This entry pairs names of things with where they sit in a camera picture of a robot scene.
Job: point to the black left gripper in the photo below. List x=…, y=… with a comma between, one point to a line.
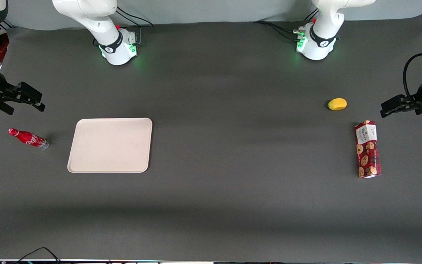
x=420, y=96

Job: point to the red coke bottle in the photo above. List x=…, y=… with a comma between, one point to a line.
x=28, y=138

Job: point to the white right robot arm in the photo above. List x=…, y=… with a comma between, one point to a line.
x=86, y=14

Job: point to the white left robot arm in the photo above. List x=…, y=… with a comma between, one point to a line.
x=324, y=22

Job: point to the beige plastic tray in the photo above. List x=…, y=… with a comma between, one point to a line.
x=112, y=146

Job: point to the red cookie box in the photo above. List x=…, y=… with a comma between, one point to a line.
x=367, y=154

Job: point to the yellow lemon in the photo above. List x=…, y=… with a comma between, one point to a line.
x=337, y=104

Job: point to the dark grey table mat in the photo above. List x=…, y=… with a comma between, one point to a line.
x=233, y=201

